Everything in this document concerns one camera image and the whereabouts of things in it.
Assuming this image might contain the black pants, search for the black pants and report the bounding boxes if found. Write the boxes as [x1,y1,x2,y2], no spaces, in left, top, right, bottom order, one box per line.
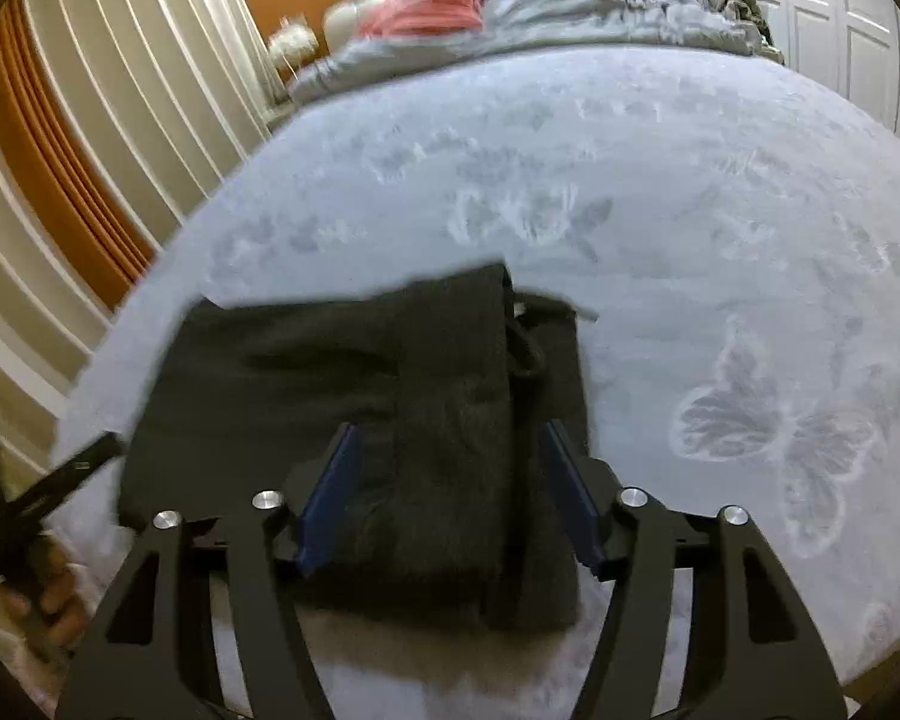
[116,263,589,634]

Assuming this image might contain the left hand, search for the left hand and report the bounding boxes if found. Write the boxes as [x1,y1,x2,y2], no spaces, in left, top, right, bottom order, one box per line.
[0,536,89,660]

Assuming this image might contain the grey butterfly bedspread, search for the grey butterfly bedspread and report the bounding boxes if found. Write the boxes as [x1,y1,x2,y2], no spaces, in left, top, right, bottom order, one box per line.
[53,46,900,718]

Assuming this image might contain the white striped curtain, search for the white striped curtain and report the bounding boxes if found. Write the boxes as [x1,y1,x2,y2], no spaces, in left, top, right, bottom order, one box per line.
[0,0,281,491]

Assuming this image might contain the white bedside lamp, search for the white bedside lamp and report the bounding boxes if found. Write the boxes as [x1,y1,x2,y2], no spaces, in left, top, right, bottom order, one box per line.
[268,15,320,76]

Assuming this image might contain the dark grey clothes pile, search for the dark grey clothes pile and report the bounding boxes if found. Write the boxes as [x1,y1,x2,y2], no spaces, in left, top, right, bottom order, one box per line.
[706,0,772,46]

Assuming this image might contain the red pink blanket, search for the red pink blanket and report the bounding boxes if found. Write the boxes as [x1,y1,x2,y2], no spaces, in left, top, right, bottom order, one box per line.
[357,0,484,39]

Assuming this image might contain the grey rumpled duvet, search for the grey rumpled duvet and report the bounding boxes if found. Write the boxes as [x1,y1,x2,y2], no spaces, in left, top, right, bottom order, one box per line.
[289,0,784,106]

